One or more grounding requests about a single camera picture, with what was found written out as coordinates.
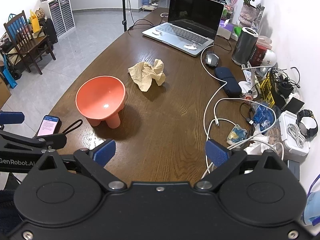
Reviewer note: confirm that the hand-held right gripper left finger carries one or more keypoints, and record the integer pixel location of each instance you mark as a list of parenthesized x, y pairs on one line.
[(105, 153)]

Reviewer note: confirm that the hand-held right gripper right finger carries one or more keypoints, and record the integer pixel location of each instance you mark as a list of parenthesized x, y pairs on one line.
[(217, 153)]

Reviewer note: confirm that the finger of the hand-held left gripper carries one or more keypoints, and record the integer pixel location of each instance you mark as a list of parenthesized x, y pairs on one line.
[(55, 141), (11, 118)]

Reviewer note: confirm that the orange footed bowl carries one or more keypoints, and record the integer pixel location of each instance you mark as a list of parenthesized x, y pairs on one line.
[(100, 97)]

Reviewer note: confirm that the yellow cloth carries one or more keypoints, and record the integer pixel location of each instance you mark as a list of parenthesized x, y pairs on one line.
[(147, 75)]

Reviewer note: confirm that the black smartphone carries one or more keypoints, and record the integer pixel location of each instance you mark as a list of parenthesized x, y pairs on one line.
[(47, 126)]

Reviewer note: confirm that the large cardboard carton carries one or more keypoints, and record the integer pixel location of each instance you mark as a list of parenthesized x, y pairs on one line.
[(3, 92)]

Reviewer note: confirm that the clear wrapped snack packet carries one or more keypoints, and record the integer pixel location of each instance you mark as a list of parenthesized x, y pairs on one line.
[(236, 133)]

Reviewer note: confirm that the white tissue paper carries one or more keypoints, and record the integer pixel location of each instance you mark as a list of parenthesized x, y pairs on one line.
[(260, 143)]

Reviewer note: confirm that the blue plastic bag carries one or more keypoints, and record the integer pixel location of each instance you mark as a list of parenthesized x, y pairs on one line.
[(262, 115)]

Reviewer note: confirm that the white phone stand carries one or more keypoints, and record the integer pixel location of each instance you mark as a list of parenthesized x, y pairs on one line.
[(246, 86)]

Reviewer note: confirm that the dark blue glasses case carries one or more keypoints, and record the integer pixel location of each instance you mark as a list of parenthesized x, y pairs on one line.
[(227, 80)]

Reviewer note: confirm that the white plastic box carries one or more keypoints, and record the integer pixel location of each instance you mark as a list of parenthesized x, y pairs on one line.
[(286, 125)]

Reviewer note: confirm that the dark wooden chair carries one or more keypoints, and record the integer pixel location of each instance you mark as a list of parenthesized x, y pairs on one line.
[(25, 42)]

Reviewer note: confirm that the grey box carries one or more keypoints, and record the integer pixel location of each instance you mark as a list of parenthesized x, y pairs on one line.
[(293, 168)]

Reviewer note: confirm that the yellow black packet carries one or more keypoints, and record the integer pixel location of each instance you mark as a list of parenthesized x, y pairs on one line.
[(266, 90)]

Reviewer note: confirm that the flat black box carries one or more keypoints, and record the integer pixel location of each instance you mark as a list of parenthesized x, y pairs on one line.
[(293, 105)]

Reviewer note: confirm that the grey computer mouse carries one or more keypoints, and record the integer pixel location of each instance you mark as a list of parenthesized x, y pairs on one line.
[(212, 59)]

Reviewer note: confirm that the black wristwatch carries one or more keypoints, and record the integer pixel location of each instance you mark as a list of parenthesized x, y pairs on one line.
[(303, 113)]

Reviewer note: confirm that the yellow bag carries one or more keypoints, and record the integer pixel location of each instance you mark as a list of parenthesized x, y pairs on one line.
[(35, 22)]

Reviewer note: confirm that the red can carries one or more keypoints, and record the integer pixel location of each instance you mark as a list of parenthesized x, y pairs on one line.
[(258, 55)]

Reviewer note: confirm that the woven basket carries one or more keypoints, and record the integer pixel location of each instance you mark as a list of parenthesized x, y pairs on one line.
[(39, 13)]

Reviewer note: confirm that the blue face mask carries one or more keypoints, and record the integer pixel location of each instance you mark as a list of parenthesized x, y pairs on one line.
[(312, 205)]

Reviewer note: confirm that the dark grey container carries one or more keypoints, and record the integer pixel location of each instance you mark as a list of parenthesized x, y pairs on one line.
[(243, 47)]

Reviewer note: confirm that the white round gadget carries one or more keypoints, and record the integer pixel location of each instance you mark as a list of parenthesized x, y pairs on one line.
[(270, 57)]

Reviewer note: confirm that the white drawer cabinet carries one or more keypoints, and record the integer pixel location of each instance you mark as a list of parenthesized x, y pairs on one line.
[(60, 15)]

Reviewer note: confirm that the green plastic item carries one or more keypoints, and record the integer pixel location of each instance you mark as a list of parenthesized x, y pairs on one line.
[(236, 31)]

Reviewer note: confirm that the white purple tissue box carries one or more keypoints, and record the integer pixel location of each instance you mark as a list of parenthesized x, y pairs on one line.
[(225, 28)]

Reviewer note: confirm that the pale textured flower vase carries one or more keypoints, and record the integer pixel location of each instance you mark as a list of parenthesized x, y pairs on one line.
[(246, 15)]

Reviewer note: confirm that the silver foil bag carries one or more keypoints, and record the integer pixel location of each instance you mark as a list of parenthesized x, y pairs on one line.
[(260, 12)]

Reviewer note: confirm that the black tripod pole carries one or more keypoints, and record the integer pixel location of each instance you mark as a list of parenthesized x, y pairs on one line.
[(123, 5)]

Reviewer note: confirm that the blue water bottle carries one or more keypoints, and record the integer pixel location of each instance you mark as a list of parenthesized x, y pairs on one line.
[(145, 0)]

